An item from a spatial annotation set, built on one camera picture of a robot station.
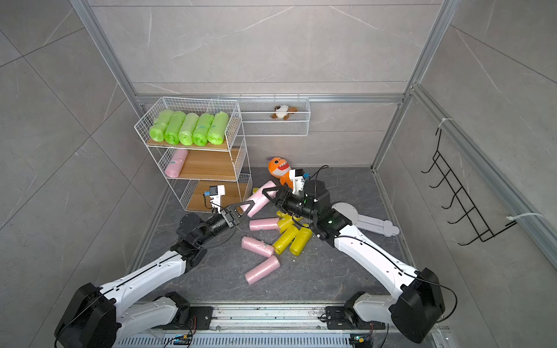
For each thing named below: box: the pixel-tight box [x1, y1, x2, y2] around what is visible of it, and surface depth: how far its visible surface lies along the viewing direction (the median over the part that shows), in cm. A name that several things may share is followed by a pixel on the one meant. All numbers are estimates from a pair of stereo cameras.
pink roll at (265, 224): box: [248, 217, 280, 232], surface depth 95 cm
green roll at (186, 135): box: [178, 112, 200, 146], surface depth 71 cm
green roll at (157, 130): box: [149, 109, 175, 143], surface depth 73 cm
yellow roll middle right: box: [289, 226, 314, 256], surface depth 91 cm
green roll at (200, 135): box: [192, 113, 214, 147], surface depth 71 cm
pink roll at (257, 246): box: [241, 236, 275, 258], surface depth 88 cm
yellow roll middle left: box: [272, 225, 300, 255], surface depth 92 cm
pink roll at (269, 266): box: [244, 255, 281, 285], surface depth 83 cm
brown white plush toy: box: [270, 104, 299, 122], surface depth 89 cm
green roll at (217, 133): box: [206, 111, 230, 145], surface depth 72 cm
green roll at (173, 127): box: [163, 110, 187, 145], surface depth 72 cm
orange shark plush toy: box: [266, 156, 294, 190], surface depth 113 cm
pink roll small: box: [164, 148, 189, 179], surface depth 85 cm
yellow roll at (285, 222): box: [277, 214, 296, 234], surface depth 95 cm
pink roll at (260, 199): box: [240, 180, 279, 218], surface depth 68 cm
